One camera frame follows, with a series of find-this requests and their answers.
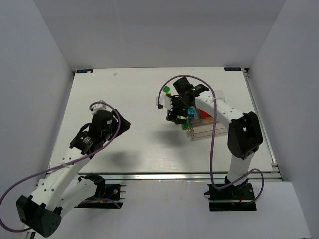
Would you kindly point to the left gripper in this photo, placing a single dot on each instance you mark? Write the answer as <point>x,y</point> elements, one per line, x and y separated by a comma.
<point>122,123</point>

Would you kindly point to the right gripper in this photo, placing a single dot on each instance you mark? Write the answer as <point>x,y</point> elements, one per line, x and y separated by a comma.
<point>176,115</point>

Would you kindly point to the long teal lego brick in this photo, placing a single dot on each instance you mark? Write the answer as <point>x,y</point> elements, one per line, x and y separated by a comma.
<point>191,113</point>

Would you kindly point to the green square lego top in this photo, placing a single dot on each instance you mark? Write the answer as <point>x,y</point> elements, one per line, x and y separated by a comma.
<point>166,89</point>

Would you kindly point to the long green lego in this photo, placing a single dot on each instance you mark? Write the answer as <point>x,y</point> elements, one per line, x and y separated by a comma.
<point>185,125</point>

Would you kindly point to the red arched lego brick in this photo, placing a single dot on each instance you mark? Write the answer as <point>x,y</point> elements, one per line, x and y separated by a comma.
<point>205,114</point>

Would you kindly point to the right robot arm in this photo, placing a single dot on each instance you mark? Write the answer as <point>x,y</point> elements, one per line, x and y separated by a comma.
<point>244,131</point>

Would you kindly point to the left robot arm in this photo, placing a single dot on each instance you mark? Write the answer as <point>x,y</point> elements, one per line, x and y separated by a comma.
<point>45,207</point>

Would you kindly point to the smoky grey plastic tray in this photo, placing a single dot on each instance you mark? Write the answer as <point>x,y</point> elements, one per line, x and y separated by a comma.
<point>194,121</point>

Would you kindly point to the clear plastic base box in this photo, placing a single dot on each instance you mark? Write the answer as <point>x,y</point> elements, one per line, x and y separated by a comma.
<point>201,130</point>

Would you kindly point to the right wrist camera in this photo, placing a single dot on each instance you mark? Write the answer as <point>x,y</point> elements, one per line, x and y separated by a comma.
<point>164,102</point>

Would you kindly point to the aluminium table frame rail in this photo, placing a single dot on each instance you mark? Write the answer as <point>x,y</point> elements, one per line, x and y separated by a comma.
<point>200,176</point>

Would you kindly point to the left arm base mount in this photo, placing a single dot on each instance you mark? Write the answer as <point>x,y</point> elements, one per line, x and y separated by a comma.
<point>107,196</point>

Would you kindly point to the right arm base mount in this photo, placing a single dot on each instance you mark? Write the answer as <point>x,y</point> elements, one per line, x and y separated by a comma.
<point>230,200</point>

